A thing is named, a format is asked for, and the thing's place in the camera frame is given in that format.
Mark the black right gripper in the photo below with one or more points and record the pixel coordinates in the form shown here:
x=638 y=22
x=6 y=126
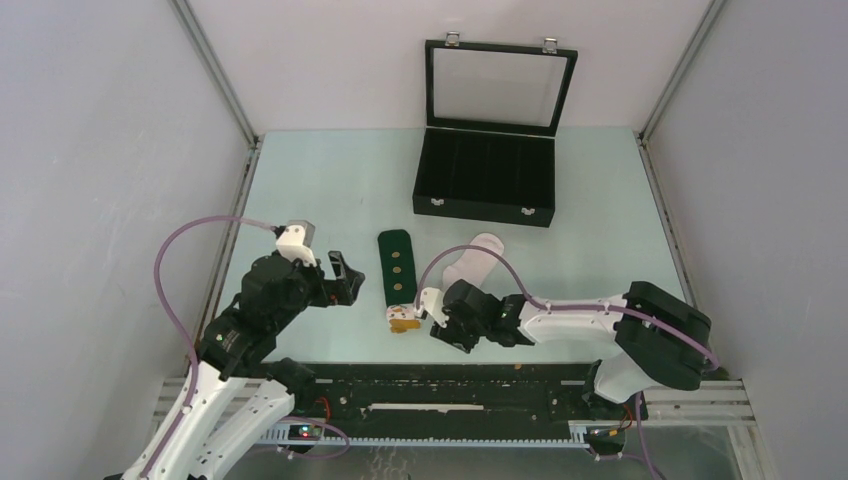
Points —
x=447 y=335

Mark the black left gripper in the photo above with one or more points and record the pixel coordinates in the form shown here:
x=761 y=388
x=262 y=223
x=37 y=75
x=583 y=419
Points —
x=339 y=290

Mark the white sock with black stripes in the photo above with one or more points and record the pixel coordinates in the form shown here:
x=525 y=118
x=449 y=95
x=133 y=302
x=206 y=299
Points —
x=473 y=265

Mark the black display case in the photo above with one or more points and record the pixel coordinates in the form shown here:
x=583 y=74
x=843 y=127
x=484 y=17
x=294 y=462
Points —
x=492 y=114

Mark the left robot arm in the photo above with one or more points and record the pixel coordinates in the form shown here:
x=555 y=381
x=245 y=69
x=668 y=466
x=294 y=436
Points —
x=233 y=395

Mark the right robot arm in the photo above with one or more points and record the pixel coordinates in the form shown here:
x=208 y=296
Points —
x=657 y=339

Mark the green snowman sock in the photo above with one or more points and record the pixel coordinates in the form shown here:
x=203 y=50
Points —
x=399 y=279

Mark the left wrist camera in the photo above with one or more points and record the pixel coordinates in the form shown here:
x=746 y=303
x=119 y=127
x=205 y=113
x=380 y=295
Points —
x=293 y=242

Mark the left aluminium frame post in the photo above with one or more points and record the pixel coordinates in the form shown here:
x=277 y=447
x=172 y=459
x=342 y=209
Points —
x=199 y=40

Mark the aluminium frame post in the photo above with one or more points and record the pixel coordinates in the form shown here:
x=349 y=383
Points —
x=687 y=58
x=199 y=40

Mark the right aluminium frame post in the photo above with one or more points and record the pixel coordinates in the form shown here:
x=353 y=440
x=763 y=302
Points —
x=687 y=58

